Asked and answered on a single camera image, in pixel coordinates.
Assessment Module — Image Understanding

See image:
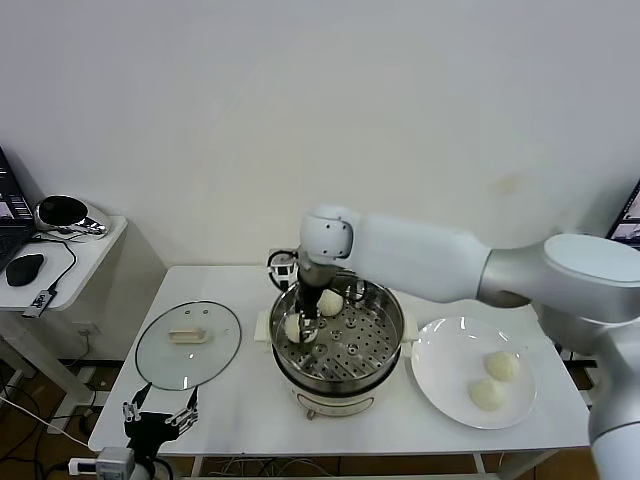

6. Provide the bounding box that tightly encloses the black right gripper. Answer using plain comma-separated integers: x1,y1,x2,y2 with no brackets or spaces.
297,266,325,346

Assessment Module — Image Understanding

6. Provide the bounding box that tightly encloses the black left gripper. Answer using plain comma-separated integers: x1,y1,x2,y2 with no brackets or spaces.
121,382,201,452

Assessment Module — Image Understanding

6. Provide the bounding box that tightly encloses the white steamed baozi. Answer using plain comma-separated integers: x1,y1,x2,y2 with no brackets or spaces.
319,288,345,317
283,312,304,344
483,350,521,382
467,378,510,412

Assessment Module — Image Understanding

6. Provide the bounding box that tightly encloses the glass lid with cream handle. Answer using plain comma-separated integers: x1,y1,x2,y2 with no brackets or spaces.
135,299,244,392

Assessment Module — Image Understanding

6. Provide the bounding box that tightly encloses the perforated steel steamer basket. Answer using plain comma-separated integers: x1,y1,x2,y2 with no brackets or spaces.
269,279,406,396

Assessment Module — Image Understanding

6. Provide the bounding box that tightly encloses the cream electric cooker base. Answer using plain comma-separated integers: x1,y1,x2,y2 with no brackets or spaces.
254,309,420,420

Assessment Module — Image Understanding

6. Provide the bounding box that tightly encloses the white round plate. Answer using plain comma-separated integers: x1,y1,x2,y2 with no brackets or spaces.
410,316,537,431

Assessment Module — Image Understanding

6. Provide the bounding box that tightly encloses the white side desk with mouse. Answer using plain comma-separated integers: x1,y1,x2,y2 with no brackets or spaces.
0,214,130,419

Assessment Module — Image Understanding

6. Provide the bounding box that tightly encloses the black computer mouse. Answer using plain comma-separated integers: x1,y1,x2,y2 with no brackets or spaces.
5,253,46,287

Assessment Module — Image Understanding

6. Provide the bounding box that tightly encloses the chrome and black headset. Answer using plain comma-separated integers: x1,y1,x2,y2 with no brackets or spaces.
35,194,112,242

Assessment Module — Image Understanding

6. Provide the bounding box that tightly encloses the black laptop beside mouse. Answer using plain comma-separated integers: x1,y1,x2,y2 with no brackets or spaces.
0,145,39,274

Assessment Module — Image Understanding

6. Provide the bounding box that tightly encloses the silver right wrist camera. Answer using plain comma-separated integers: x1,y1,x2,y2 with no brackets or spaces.
267,248,301,291

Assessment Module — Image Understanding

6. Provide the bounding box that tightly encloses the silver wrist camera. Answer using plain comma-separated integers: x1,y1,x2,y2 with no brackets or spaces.
267,248,301,291
67,447,137,480

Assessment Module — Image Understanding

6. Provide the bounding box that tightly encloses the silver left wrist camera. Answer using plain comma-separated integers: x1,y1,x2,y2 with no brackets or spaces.
67,447,137,480

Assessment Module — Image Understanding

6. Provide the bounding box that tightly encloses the white floor cable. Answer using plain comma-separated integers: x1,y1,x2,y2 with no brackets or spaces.
0,397,94,449

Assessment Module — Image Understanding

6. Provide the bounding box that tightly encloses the black dongle cable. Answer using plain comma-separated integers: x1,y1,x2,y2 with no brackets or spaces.
30,235,80,294

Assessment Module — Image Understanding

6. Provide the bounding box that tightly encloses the black laptop with plugged cables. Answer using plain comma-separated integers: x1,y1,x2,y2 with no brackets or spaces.
605,180,640,246

